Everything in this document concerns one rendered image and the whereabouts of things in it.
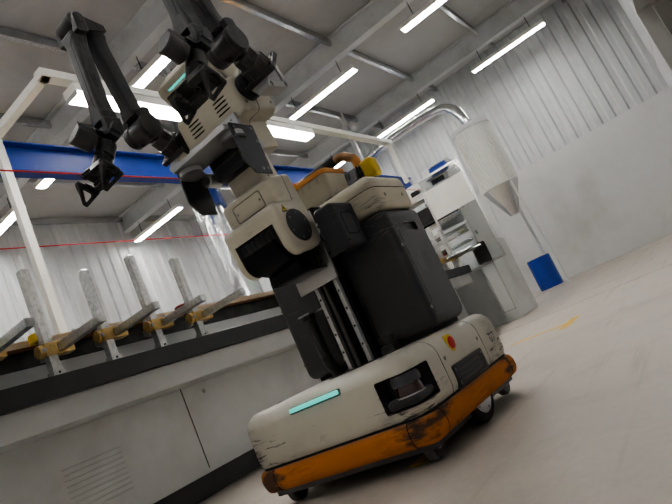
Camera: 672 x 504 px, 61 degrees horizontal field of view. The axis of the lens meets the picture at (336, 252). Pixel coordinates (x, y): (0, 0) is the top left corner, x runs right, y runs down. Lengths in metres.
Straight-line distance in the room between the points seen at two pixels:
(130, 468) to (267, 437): 1.10
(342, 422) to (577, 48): 11.51
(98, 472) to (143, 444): 0.24
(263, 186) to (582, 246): 10.84
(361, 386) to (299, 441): 0.28
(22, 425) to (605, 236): 11.04
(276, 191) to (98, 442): 1.44
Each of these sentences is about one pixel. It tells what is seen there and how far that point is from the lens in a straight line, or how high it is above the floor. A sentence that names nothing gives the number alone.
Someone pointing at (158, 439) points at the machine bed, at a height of 0.34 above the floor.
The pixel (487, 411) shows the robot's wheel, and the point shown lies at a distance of 1.71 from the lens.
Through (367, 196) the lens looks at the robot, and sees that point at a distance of 1.77.
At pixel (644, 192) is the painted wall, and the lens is 12.09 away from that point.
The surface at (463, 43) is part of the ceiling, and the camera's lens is 11.94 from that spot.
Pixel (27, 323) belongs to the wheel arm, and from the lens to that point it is 2.08.
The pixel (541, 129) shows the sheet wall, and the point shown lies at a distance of 12.45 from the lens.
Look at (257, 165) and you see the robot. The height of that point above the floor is 0.91.
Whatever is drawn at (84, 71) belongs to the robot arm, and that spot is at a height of 1.42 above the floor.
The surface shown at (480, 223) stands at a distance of 6.02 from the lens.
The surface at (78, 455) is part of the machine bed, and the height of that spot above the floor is 0.41.
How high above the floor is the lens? 0.31
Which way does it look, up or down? 10 degrees up
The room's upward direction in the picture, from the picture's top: 24 degrees counter-clockwise
